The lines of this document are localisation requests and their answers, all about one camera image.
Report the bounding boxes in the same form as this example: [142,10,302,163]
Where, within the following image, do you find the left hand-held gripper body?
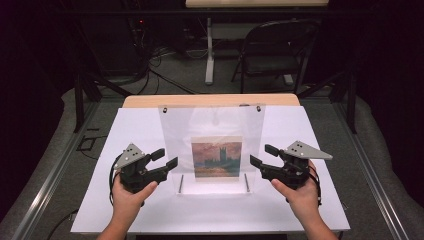
[113,143,169,195]

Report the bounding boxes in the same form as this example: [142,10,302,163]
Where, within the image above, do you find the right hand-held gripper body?
[259,140,334,191]

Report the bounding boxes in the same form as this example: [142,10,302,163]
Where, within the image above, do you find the painting print photo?
[190,135,244,183]

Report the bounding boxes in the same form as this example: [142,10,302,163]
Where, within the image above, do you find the clear acrylic photo frame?
[158,103,267,196]

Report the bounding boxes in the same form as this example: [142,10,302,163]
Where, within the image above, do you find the person's right hand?
[270,159,321,220]

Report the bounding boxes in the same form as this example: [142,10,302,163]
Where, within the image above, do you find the person's left hand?
[111,172,160,225]

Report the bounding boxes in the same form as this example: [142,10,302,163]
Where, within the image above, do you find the white table board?
[70,105,351,234]

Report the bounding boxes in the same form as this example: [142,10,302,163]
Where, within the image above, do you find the wooden table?
[122,93,301,108]

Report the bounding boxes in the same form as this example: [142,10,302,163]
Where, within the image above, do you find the black metal stand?
[73,69,133,134]
[297,68,358,135]

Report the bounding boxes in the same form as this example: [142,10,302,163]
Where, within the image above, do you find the black folding chair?
[230,19,319,95]

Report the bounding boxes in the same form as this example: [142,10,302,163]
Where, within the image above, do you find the white desk leg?
[204,17,215,86]

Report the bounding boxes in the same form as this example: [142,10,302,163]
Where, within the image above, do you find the dark equipment with red light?
[126,15,188,59]

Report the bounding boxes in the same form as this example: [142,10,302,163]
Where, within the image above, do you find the light background desk top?
[185,0,329,9]

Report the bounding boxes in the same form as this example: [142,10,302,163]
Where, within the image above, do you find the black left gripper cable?
[108,154,125,206]

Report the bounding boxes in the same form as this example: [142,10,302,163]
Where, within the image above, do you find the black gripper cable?
[108,154,125,206]
[308,164,323,207]

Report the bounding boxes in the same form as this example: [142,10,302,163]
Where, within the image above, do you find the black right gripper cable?
[308,164,323,207]

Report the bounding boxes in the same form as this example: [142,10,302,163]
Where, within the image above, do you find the aluminium floor rail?
[333,99,403,240]
[11,99,101,240]

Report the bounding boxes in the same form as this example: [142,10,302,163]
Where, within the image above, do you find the bundle of floor cables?
[131,44,201,96]

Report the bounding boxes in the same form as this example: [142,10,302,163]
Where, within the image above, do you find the black floor cable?
[46,208,80,240]

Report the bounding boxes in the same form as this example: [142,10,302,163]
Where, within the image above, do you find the black horizontal frame bar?
[59,8,368,17]

